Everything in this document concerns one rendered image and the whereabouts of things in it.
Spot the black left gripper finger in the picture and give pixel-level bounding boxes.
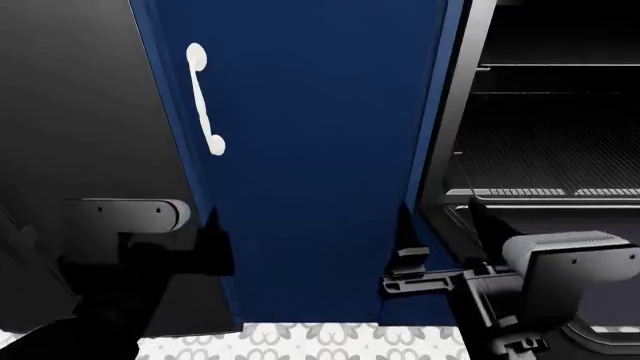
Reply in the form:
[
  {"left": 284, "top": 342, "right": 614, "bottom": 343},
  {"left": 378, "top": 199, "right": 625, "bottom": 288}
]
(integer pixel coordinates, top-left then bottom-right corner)
[{"left": 196, "top": 204, "right": 236, "bottom": 264}]

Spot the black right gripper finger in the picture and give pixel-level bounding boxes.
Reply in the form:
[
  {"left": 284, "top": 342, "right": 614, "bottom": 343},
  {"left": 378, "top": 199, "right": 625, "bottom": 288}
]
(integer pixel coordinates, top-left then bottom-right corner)
[
  {"left": 468, "top": 201, "right": 512, "bottom": 268},
  {"left": 393, "top": 204, "right": 432, "bottom": 278}
]

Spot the open oven door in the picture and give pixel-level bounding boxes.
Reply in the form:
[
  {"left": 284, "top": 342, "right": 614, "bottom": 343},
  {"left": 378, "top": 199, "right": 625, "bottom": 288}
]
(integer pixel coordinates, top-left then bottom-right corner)
[{"left": 442, "top": 203, "right": 640, "bottom": 360}]

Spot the blue cabinet door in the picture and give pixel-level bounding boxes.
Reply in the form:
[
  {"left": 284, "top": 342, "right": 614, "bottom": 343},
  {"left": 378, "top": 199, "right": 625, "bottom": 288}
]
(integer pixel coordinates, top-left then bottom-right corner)
[{"left": 128, "top": 0, "right": 469, "bottom": 328}]

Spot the black kitchen appliance front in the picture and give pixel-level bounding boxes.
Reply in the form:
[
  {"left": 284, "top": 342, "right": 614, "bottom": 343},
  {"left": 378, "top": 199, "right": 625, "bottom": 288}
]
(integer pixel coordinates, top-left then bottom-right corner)
[{"left": 0, "top": 0, "right": 242, "bottom": 336}]

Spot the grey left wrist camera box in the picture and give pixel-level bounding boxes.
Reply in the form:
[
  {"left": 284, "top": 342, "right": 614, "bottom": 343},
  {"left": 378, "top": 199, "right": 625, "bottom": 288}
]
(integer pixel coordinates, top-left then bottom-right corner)
[{"left": 63, "top": 197, "right": 192, "bottom": 234}]

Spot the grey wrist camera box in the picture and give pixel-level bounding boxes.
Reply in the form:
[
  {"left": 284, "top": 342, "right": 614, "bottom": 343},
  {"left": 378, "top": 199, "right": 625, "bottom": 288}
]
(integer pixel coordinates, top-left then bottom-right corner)
[
  {"left": 63, "top": 197, "right": 192, "bottom": 234},
  {"left": 501, "top": 229, "right": 640, "bottom": 283}
]

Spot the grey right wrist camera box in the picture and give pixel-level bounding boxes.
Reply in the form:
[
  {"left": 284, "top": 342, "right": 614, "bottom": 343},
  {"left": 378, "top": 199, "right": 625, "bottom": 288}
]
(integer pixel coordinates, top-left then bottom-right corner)
[{"left": 501, "top": 229, "right": 640, "bottom": 283}]

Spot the wire oven rack with mesh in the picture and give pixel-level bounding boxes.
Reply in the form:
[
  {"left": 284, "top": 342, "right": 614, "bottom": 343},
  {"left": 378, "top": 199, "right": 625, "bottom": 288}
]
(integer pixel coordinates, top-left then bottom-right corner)
[{"left": 446, "top": 90, "right": 640, "bottom": 202}]

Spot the white cabinet door handle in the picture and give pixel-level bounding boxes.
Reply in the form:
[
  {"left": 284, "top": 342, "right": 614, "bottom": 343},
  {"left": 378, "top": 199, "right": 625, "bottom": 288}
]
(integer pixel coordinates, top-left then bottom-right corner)
[{"left": 185, "top": 42, "right": 227, "bottom": 157}]

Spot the thin wire oven rack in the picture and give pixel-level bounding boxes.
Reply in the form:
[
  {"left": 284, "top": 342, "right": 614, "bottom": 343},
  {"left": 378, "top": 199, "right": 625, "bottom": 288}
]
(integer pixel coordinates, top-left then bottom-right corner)
[{"left": 474, "top": 62, "right": 640, "bottom": 73}]

